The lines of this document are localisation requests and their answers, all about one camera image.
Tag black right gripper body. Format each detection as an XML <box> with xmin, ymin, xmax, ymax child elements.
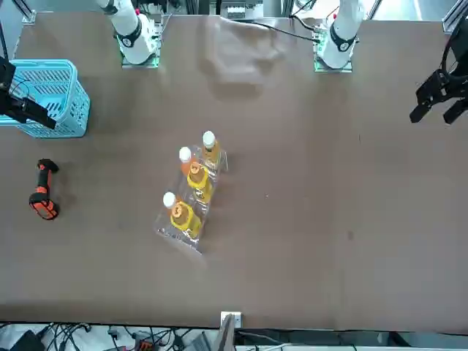
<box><xmin>0</xmin><ymin>58</ymin><xmax>16</xmax><ymax>93</ymax></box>

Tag pale tea bottle white cap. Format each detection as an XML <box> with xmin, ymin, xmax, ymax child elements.
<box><xmin>200</xmin><ymin>130</ymin><xmax>223</xmax><ymax>170</ymax></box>

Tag orange black barcode scanner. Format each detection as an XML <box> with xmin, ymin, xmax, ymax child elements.
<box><xmin>28</xmin><ymin>158</ymin><xmax>61</xmax><ymax>221</ymax></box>

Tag light blue plastic basket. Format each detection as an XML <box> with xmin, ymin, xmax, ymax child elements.
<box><xmin>0</xmin><ymin>58</ymin><xmax>91</xmax><ymax>139</ymax></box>

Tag clear acrylic stepped shelf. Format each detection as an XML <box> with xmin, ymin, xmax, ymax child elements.
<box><xmin>153</xmin><ymin>144</ymin><xmax>230</xmax><ymax>256</ymax></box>

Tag black cable across table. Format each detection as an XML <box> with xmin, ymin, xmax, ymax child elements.
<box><xmin>233</xmin><ymin>18</ymin><xmax>323</xmax><ymax>44</ymax></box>

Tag yellow bottle orange cap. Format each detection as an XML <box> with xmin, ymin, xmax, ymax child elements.
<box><xmin>186</xmin><ymin>162</ymin><xmax>214</xmax><ymax>204</ymax></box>
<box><xmin>170</xmin><ymin>200</ymin><xmax>203</xmax><ymax>238</ymax></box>

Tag orange juice bottle white cap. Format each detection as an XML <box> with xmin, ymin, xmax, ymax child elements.
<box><xmin>162</xmin><ymin>192</ymin><xmax>180</xmax><ymax>220</ymax></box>
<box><xmin>178</xmin><ymin>146</ymin><xmax>200</xmax><ymax>180</ymax></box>

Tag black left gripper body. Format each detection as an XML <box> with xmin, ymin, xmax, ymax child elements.
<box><xmin>445</xmin><ymin>21</ymin><xmax>468</xmax><ymax>97</ymax></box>

